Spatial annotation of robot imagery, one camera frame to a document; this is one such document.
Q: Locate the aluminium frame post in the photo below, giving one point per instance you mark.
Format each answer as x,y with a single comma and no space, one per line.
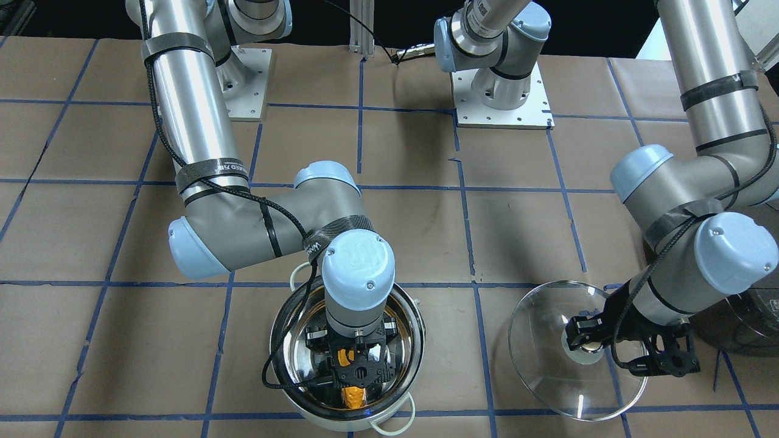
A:
361,40

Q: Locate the yellow corn cob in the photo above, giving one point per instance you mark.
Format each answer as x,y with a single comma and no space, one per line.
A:
354,397

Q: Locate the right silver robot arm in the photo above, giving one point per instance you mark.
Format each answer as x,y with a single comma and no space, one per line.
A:
227,227

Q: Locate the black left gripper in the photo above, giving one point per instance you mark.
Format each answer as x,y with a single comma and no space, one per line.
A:
614,317

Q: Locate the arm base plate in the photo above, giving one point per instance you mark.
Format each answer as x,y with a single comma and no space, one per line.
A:
484,100
245,77

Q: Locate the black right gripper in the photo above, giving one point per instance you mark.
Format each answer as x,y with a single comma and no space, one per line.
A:
316,337

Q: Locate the pale green electric pot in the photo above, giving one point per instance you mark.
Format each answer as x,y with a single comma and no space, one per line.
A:
390,408

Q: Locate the glass pot lid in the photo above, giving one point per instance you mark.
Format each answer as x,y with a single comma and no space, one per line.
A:
584,383

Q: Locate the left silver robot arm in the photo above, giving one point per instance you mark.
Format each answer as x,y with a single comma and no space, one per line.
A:
687,210

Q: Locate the black rice cooker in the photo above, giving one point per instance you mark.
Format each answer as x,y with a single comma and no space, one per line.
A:
745,324

